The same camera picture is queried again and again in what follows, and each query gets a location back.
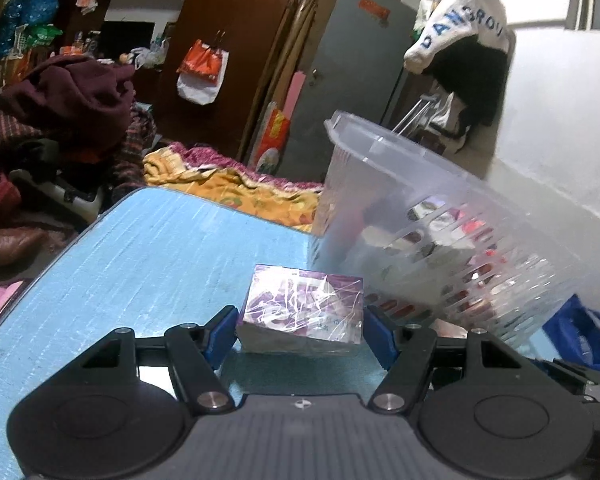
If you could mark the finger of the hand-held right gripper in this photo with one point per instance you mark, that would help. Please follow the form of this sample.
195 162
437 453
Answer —
580 376

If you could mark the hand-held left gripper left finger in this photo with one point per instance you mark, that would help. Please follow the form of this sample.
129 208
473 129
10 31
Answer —
221 336

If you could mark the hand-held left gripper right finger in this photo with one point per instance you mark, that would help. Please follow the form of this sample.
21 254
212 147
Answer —
380 336

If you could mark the purple plastic-wrapped box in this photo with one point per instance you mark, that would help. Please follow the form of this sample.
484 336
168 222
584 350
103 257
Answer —
300 310

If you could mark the white perforated plastic basket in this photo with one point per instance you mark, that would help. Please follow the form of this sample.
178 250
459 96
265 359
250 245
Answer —
405 200

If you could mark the blue fabric bag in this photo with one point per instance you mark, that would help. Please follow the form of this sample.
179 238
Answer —
585 335

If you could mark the floral blanket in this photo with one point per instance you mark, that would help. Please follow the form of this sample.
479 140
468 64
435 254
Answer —
230 187

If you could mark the red printed snack bag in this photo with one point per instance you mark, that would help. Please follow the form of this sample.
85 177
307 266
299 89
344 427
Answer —
272 140

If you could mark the pink board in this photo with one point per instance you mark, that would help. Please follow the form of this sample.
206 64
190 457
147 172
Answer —
294 95

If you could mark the orange and white plastic bag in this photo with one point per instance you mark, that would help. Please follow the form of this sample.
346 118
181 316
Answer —
202 72

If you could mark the maroon clothing pile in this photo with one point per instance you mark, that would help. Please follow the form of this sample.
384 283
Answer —
75 100

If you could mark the brown wooden wardrobe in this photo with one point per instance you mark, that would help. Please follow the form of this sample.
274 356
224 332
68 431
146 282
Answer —
240 45

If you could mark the white and black hanging garment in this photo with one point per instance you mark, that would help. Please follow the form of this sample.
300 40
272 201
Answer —
465 35

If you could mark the blue plastic bags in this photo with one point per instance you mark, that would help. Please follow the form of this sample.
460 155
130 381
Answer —
25 25

